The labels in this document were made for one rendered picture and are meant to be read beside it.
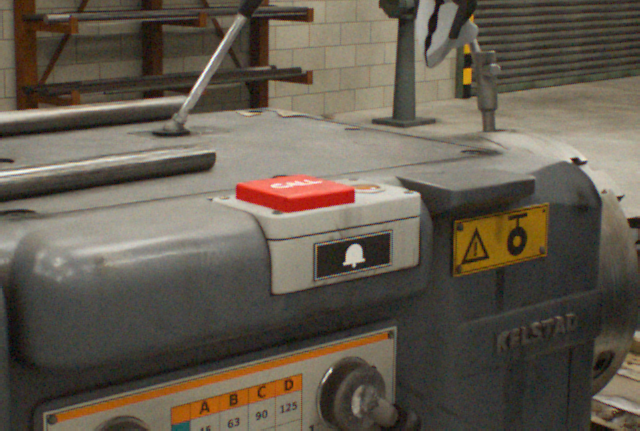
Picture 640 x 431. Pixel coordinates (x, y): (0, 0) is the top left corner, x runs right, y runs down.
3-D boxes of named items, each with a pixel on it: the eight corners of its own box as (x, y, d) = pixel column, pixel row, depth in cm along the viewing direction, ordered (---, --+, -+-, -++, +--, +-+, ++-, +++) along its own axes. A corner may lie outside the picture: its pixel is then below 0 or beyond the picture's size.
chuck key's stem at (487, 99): (501, 158, 130) (496, 50, 129) (481, 159, 130) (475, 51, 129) (499, 157, 132) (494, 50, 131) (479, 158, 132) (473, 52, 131)
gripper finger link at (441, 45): (473, 75, 146) (494, 2, 142) (438, 78, 143) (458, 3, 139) (456, 65, 148) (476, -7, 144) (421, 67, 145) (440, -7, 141)
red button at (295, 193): (287, 226, 79) (287, 195, 79) (233, 211, 84) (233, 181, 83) (356, 215, 83) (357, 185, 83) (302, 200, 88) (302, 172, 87)
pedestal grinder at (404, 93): (403, 128, 995) (406, -13, 973) (369, 123, 1020) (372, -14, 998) (438, 123, 1029) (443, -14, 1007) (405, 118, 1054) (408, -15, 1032)
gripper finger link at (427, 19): (456, 65, 148) (476, -7, 144) (421, 67, 145) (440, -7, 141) (439, 55, 150) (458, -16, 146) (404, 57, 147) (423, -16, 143)
